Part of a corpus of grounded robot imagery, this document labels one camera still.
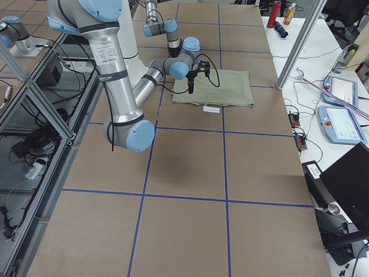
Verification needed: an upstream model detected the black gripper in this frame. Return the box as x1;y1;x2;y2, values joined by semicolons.
186;61;210;94

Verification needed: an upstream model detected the olive green long-sleeve shirt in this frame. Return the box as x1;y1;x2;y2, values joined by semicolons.
172;69;254;107

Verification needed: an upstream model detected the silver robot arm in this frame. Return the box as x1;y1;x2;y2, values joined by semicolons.
143;1;182;58
47;1;208;152

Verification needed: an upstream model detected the white paper hang tag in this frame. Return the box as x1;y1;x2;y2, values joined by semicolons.
202;105;220;114

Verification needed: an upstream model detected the folded dark blue umbrella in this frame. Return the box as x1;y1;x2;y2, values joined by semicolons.
274;21;288;39

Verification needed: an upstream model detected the orange circuit board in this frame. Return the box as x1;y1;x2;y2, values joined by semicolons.
288;113;300;128
294;133;307;152

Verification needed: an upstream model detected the red water bottle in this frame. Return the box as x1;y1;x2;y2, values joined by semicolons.
266;1;281;28

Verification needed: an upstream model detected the orange drink bottle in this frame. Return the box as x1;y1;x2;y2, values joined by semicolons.
283;3;296;25

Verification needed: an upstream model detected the white reacher grabber stick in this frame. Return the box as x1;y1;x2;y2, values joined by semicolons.
296;68;369;117

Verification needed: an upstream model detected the near blue teach pendant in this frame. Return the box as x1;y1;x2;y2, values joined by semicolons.
318;106;367;145

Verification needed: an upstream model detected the blue teach pendant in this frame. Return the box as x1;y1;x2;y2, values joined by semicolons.
318;106;367;145
323;76;358;107

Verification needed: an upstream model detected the far blue teach pendant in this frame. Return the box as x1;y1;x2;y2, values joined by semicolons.
323;76;358;107

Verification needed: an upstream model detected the black box with label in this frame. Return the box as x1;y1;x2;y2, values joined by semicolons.
302;160;335;208

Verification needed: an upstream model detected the white power strip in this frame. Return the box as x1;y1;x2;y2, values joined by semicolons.
25;160;46;179

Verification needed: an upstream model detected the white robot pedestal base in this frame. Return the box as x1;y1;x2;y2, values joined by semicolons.
118;0;148;86

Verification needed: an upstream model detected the aluminium frame post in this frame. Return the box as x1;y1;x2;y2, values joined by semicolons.
276;0;327;90

